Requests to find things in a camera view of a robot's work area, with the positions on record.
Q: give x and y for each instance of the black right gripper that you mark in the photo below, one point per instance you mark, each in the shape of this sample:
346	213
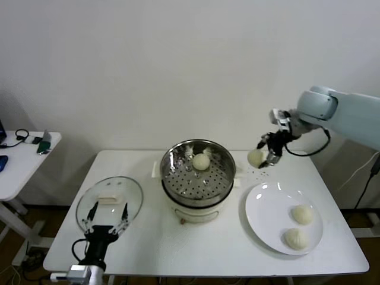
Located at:
277	142

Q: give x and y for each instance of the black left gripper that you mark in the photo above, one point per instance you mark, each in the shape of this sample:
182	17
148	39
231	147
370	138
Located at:
98	246

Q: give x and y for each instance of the white steamed baozi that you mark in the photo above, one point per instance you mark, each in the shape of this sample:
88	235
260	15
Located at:
295	238
201	161
254	158
302	214

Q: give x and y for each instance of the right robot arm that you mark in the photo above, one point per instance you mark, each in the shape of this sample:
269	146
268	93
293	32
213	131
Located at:
350	112

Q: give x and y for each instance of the perforated stainless steamer basket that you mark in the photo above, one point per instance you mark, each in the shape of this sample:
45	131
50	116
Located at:
170	160

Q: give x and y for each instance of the white round plate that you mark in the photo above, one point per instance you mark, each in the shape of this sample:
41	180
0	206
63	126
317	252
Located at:
267	225

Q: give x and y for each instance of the white electric cooking pot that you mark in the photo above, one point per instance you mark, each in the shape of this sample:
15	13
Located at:
196	213

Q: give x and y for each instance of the green plastic tool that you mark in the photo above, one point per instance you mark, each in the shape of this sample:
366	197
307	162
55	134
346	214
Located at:
44	146

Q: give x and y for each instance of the white side table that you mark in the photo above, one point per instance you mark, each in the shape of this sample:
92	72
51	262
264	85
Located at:
23	166

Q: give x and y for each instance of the small black box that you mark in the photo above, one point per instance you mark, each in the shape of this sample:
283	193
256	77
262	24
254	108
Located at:
37	139

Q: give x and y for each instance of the white shelf unit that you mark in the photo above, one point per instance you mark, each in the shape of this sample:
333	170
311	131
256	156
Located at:
375	120

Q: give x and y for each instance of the blue computer mouse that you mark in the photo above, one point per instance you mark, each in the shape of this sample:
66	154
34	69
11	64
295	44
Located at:
3	163

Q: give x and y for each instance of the dark laptop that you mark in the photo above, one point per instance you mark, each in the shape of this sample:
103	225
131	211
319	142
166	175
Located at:
2	127

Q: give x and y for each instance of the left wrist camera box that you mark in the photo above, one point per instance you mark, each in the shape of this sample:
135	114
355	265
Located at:
78	270

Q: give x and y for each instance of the white stand frame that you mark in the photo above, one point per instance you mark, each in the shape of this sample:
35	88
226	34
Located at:
365	233

